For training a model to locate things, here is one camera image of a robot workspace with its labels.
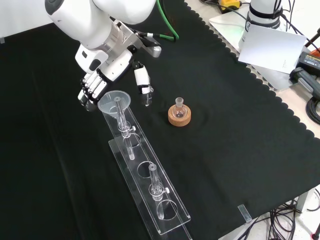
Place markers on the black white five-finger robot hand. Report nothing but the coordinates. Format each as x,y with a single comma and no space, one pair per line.
115,67

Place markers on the clear plastic funnel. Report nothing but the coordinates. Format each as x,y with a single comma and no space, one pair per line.
107,105

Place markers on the clear acrylic funnel stand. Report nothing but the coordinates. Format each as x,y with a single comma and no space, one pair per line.
155,180

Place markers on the small round-bottom glass flask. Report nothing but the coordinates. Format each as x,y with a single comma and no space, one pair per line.
179,111

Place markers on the clear tape strip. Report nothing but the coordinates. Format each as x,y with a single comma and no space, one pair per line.
245,213
2,40

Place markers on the yellow stop button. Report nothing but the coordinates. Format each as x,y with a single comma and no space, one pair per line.
230,4

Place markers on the black bench cloth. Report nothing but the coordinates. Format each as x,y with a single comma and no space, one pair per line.
237,137

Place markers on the pale white board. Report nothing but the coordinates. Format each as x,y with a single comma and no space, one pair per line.
271,47

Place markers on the black power adapter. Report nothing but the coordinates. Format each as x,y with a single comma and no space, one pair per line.
310,61

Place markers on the wrist camera with silver bracket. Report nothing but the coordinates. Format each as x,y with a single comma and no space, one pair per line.
150,48

